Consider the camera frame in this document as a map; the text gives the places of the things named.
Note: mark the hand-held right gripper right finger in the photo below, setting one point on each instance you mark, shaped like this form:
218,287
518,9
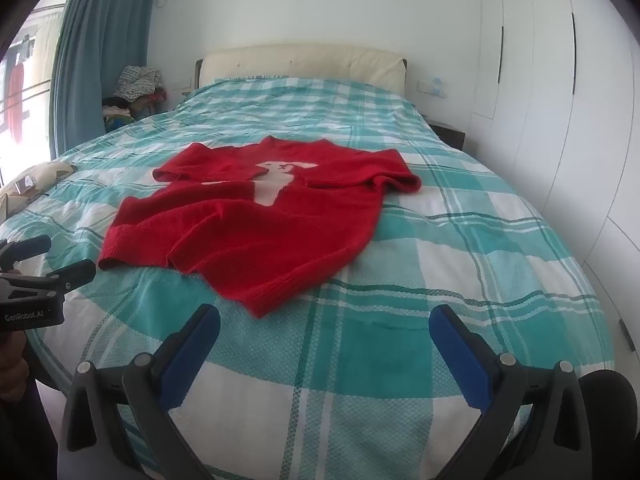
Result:
460,355

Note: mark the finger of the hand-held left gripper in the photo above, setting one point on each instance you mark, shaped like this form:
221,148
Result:
75,274
27,249

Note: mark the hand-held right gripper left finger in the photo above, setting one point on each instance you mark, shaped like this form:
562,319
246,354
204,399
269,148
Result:
192,355

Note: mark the red knitted sweater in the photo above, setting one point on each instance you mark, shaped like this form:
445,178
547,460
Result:
250,240

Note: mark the pile of clothes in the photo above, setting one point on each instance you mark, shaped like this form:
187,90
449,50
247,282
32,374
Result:
137,85

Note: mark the person's left hand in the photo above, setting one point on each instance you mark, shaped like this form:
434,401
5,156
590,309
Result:
12,362

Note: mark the patterned pillow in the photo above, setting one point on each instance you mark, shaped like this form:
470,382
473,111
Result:
30,185

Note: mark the teal plaid bed sheet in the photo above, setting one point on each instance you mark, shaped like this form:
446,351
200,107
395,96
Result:
450,260

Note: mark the red hanging garment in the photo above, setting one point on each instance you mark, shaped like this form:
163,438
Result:
15,100

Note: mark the blue curtain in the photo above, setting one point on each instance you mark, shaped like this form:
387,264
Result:
100,60

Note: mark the dark nightstand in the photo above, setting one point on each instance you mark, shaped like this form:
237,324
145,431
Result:
450,135

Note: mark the white wardrobe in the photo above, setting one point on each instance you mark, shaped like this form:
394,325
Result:
550,85

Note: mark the cream padded headboard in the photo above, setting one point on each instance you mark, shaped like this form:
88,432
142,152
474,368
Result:
300,62

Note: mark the white wall socket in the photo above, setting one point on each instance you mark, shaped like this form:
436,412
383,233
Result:
431,86

